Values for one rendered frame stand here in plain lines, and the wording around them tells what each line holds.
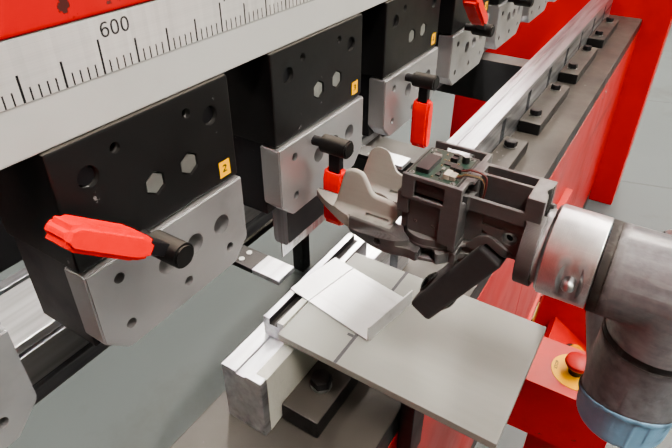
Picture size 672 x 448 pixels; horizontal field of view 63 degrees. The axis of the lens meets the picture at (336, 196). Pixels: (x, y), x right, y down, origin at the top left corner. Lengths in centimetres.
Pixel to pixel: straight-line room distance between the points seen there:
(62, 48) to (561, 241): 35
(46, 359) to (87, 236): 49
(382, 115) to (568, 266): 31
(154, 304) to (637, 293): 35
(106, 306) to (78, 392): 165
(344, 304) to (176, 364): 137
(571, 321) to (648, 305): 67
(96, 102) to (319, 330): 41
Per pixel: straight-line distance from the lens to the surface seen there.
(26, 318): 80
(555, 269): 45
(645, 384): 50
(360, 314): 68
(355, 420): 75
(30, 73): 33
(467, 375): 64
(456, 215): 45
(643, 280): 44
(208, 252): 46
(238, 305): 217
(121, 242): 34
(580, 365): 96
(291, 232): 62
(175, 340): 209
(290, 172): 52
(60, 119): 34
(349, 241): 80
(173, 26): 38
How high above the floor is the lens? 148
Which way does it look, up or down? 33 degrees down
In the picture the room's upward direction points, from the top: straight up
